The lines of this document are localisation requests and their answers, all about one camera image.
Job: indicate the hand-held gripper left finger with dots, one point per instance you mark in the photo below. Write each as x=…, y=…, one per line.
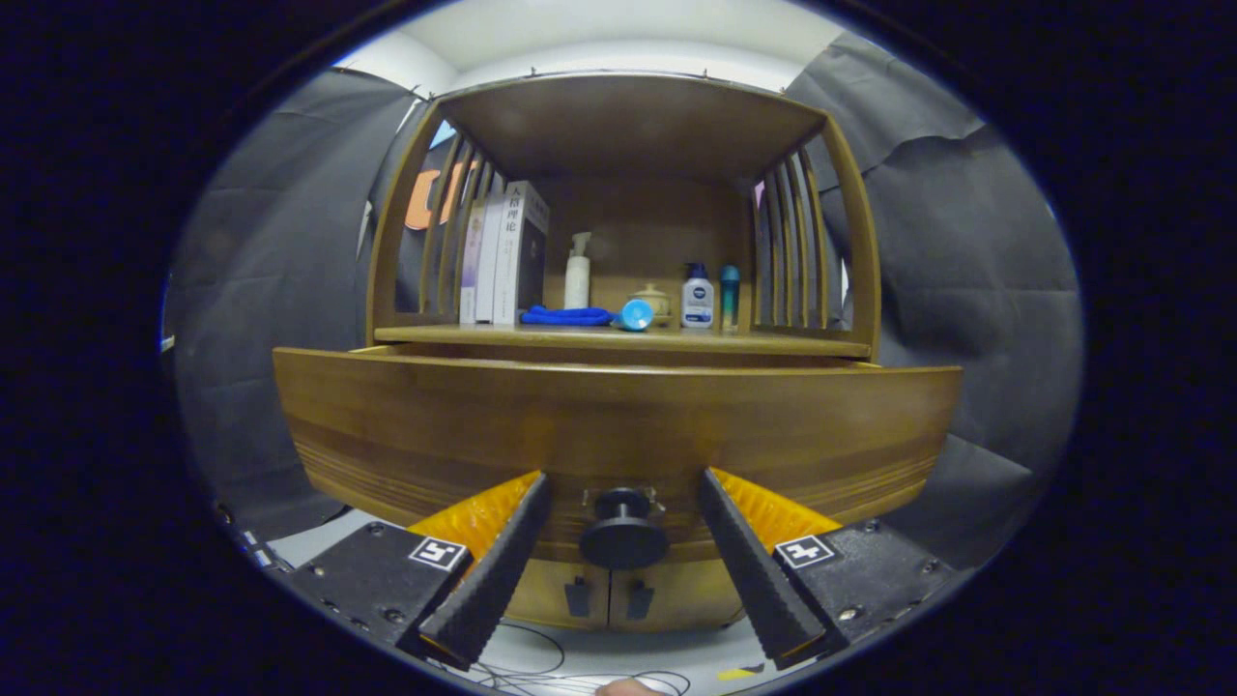
x=503, y=570

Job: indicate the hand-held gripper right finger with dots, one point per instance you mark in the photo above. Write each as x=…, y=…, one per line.
x=749, y=570

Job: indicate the black round drawer knob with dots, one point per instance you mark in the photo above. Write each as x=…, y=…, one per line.
x=623, y=541

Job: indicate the wooden drawer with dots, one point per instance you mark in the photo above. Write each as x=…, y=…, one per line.
x=618, y=425

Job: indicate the blue white tube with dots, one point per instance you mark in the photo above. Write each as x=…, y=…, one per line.
x=637, y=315

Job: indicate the wooden cabinet door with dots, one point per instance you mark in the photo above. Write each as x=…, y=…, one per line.
x=688, y=599
x=551, y=601

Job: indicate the wooden countertop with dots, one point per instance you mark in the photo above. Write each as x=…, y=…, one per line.
x=773, y=340

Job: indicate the wooden cabinet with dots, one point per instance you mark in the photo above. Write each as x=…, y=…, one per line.
x=638, y=126

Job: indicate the blue folded cloth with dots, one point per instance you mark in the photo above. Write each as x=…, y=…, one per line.
x=565, y=316

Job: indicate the teal slim bottle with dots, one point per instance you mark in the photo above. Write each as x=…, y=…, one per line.
x=730, y=300

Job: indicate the white lotion bottle blue cap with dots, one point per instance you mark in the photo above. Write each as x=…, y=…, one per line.
x=697, y=302

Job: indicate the cream lidded tea cup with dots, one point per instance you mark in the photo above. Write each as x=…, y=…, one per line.
x=652, y=295

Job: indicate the white pump bottle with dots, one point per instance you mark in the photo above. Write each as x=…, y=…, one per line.
x=577, y=280

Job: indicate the white book with portrait cover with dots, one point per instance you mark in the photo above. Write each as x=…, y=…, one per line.
x=517, y=261

